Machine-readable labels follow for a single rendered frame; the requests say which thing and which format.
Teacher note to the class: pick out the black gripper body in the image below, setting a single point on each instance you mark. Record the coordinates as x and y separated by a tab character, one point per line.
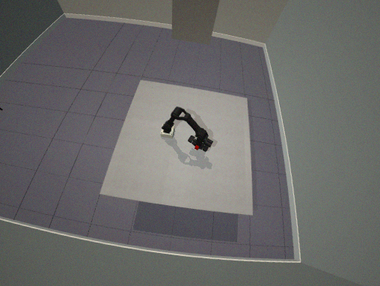
191	140

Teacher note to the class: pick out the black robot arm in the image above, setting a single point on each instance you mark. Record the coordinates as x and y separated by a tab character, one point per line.
201	133

